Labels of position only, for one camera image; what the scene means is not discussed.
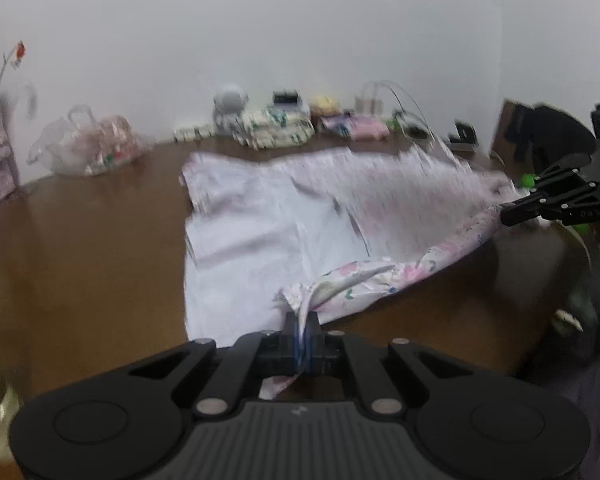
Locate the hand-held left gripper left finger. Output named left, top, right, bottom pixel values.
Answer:
left=127, top=310, right=306, bottom=418

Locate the white round-headed figurine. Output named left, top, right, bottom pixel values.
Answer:
left=211, top=82, right=249, bottom=137

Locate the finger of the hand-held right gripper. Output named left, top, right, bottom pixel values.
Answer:
left=530, top=152, right=596, bottom=196
left=500, top=182, right=600, bottom=227

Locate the pink fabric pouch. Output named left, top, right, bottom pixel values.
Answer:
left=320, top=114, right=392, bottom=142

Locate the black cloth on chair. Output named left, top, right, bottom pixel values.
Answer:
left=512, top=104, right=597, bottom=176

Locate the wooden chair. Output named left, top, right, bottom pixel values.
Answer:
left=489, top=99, right=536, bottom=166

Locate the pink floral garment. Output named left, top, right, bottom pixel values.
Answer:
left=179, top=147, right=520, bottom=403

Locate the black and white box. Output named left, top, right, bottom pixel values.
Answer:
left=271, top=90, right=305, bottom=112

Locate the white charger cable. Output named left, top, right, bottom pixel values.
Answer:
left=365, top=80, right=436, bottom=143
left=375, top=85, right=416, bottom=126

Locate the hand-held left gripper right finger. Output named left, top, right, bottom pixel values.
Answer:
left=307, top=312, right=481, bottom=417

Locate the green foam roller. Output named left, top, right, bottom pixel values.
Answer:
left=521, top=172, right=595, bottom=235

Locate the cream green-patterned garment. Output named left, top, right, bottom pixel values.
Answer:
left=231, top=107, right=315, bottom=151

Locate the clear plastic bag with food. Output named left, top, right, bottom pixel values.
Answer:
left=26, top=104, right=155, bottom=177

